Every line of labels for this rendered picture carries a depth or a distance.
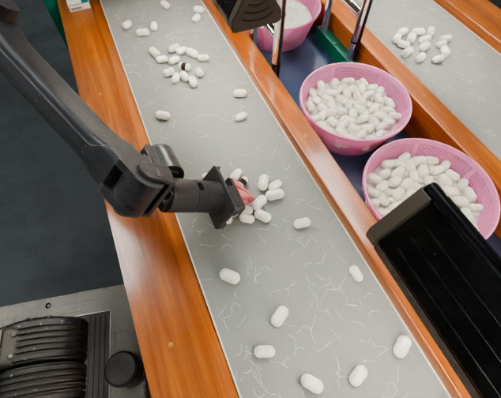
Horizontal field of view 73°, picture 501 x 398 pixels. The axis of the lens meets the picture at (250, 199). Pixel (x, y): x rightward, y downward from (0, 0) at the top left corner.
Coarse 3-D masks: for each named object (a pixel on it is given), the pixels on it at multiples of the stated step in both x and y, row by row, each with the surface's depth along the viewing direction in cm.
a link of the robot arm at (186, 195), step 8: (176, 176) 57; (176, 184) 53; (184, 184) 54; (192, 184) 55; (176, 192) 52; (184, 192) 53; (192, 192) 54; (168, 200) 52; (176, 200) 52; (184, 200) 53; (192, 200) 54; (160, 208) 55; (168, 208) 53; (176, 208) 53; (184, 208) 54; (192, 208) 55
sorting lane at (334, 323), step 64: (128, 0) 108; (192, 0) 108; (128, 64) 92; (192, 64) 92; (192, 128) 80; (256, 128) 80; (256, 192) 71; (320, 192) 71; (192, 256) 64; (256, 256) 64; (320, 256) 64; (256, 320) 58; (320, 320) 58; (384, 320) 58; (256, 384) 53; (384, 384) 53
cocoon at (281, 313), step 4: (280, 308) 57; (284, 308) 57; (276, 312) 57; (280, 312) 56; (284, 312) 56; (272, 316) 57; (276, 316) 56; (280, 316) 56; (284, 316) 56; (272, 320) 56; (276, 320) 56; (280, 320) 56; (272, 324) 56; (276, 324) 56; (280, 324) 56
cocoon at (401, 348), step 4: (400, 336) 55; (404, 336) 55; (400, 340) 54; (404, 340) 54; (408, 340) 54; (396, 344) 54; (400, 344) 54; (404, 344) 54; (408, 344) 54; (396, 348) 54; (400, 348) 54; (404, 348) 53; (408, 348) 54; (396, 352) 54; (400, 352) 53; (404, 352) 53; (396, 356) 54; (400, 356) 53; (404, 356) 53
